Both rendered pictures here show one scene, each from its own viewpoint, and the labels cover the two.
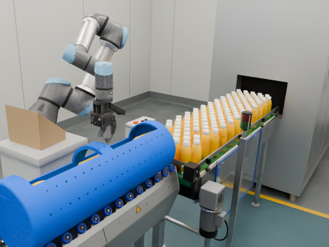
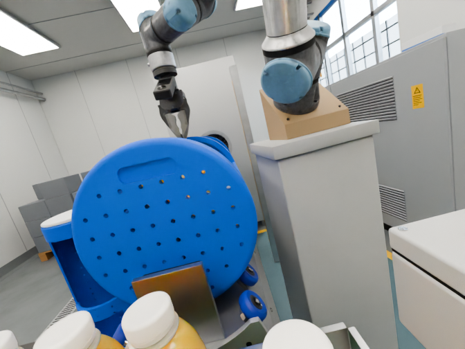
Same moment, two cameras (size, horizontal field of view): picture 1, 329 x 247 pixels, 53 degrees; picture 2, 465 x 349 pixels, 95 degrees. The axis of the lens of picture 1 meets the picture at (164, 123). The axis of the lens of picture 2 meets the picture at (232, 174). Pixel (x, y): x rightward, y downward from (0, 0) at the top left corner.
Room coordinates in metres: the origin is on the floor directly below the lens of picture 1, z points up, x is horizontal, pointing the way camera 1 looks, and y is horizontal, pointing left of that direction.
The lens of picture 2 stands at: (2.02, -0.02, 1.21)
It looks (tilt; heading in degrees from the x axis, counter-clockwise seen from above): 11 degrees down; 146
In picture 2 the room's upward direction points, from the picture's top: 14 degrees counter-clockwise
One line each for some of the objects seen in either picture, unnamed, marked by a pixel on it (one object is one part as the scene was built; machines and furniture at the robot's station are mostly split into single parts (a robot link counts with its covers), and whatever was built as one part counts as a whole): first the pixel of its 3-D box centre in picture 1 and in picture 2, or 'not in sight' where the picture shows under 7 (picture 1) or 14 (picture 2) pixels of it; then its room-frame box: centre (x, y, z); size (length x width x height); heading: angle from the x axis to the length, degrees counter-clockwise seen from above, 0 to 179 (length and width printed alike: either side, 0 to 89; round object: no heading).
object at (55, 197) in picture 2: not in sight; (80, 208); (-2.50, -0.24, 0.59); 1.20 x 0.80 x 1.19; 60
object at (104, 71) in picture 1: (104, 75); (155, 36); (1.38, 0.27, 1.54); 0.09 x 0.08 x 0.11; 14
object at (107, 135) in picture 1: (106, 135); (176, 127); (1.36, 0.25, 1.27); 0.06 x 0.03 x 0.09; 146
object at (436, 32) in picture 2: not in sight; (427, 40); (1.60, 2.03, 1.48); 0.24 x 0.12 x 0.08; 158
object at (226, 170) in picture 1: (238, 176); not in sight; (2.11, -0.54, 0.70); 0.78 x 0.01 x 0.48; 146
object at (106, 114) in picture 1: (103, 111); (171, 92); (1.37, 0.27, 1.38); 0.09 x 0.08 x 0.12; 146
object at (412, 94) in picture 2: not in sight; (361, 147); (0.92, 2.45, 0.72); 2.15 x 0.54 x 1.45; 150
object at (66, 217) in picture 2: not in sight; (78, 212); (0.78, -0.10, 1.03); 0.28 x 0.28 x 0.01
